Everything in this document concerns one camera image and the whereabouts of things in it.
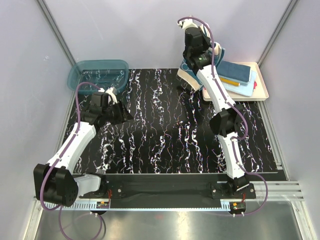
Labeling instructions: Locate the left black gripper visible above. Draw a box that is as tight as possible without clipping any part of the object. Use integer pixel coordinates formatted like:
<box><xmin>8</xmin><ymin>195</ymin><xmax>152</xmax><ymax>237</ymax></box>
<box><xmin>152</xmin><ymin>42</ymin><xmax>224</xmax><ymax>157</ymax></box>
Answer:
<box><xmin>102</xmin><ymin>99</ymin><xmax>133</xmax><ymax>126</ymax></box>

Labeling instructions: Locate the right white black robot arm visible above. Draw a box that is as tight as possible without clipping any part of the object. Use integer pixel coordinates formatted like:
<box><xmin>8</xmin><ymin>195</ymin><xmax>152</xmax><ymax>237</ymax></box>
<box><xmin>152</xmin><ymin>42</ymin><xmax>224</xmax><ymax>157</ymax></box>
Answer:
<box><xmin>183</xmin><ymin>26</ymin><xmax>249</xmax><ymax>199</ymax></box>

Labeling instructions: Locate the yellow bear towel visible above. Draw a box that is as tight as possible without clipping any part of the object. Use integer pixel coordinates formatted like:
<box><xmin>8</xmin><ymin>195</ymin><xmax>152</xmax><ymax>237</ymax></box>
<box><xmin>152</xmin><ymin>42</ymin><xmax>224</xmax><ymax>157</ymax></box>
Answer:
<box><xmin>220</xmin><ymin>77</ymin><xmax>241</xmax><ymax>87</ymax></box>

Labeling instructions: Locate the blue beige patterned towel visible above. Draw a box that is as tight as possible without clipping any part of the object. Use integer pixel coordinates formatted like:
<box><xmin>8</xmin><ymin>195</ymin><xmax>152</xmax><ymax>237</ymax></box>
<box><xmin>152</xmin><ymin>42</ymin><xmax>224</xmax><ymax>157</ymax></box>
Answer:
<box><xmin>217</xmin><ymin>60</ymin><xmax>251</xmax><ymax>83</ymax></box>

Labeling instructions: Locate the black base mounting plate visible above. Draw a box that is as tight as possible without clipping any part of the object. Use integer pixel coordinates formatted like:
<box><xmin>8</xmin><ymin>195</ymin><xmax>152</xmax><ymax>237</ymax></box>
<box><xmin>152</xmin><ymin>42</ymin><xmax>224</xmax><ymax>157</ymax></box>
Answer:
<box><xmin>83</xmin><ymin>173</ymin><xmax>257</xmax><ymax>210</ymax></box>

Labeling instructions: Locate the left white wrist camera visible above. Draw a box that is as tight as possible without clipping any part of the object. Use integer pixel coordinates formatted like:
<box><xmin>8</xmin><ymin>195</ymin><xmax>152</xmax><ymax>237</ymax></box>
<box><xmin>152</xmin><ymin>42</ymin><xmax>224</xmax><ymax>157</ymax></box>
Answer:
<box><xmin>98</xmin><ymin>87</ymin><xmax>118</xmax><ymax>105</ymax></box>

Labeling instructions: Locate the black marble pattern mat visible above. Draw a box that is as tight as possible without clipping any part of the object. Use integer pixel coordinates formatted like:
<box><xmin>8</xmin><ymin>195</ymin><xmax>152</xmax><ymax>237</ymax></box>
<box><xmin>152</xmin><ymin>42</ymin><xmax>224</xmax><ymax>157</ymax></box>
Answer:
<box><xmin>51</xmin><ymin>67</ymin><xmax>283</xmax><ymax>175</ymax></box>

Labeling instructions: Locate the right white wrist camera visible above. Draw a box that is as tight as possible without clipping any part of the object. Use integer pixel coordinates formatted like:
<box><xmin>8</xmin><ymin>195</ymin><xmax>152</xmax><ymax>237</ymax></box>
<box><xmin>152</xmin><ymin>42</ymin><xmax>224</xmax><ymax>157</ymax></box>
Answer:
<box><xmin>177</xmin><ymin>18</ymin><xmax>198</xmax><ymax>31</ymax></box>

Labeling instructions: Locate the teal plastic basket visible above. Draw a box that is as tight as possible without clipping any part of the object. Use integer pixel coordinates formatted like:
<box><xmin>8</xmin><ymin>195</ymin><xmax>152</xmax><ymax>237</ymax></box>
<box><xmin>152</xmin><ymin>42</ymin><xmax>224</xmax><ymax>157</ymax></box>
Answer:
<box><xmin>67</xmin><ymin>59</ymin><xmax>129</xmax><ymax>93</ymax></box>

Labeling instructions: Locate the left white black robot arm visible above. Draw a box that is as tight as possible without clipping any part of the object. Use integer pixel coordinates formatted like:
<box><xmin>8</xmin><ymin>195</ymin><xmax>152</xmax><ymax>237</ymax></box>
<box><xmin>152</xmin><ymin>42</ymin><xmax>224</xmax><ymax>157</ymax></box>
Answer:
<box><xmin>33</xmin><ymin>87</ymin><xmax>133</xmax><ymax>209</ymax></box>

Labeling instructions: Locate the light blue folded towel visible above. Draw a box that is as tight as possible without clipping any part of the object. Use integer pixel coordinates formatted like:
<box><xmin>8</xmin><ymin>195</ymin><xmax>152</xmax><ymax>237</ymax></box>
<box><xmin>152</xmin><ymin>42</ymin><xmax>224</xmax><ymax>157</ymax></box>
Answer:
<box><xmin>222</xmin><ymin>70</ymin><xmax>257</xmax><ymax>97</ymax></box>

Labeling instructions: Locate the slotted aluminium cable rail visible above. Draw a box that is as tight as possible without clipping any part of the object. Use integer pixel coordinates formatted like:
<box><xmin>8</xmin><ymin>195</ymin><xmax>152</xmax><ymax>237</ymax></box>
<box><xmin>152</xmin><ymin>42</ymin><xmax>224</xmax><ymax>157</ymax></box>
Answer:
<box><xmin>43</xmin><ymin>199</ymin><xmax>111</xmax><ymax>211</ymax></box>

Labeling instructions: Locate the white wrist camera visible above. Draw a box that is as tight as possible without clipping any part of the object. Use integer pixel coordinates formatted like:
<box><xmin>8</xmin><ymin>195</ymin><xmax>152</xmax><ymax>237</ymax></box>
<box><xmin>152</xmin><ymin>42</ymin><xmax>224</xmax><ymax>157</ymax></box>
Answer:
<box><xmin>177</xmin><ymin>18</ymin><xmax>198</xmax><ymax>31</ymax></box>
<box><xmin>98</xmin><ymin>87</ymin><xmax>118</xmax><ymax>105</ymax></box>

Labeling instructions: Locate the white plastic tray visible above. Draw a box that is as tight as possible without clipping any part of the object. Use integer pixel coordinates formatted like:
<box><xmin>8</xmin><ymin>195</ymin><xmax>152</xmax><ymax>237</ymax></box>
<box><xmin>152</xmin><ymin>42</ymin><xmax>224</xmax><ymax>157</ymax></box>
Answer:
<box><xmin>217</xmin><ymin>62</ymin><xmax>269</xmax><ymax>102</ymax></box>

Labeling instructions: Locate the teal beige bordered towel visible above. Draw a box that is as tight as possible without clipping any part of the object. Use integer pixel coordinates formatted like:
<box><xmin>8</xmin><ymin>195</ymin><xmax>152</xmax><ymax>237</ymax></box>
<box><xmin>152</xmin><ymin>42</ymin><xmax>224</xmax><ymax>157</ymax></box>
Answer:
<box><xmin>177</xmin><ymin>24</ymin><xmax>225</xmax><ymax>91</ymax></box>

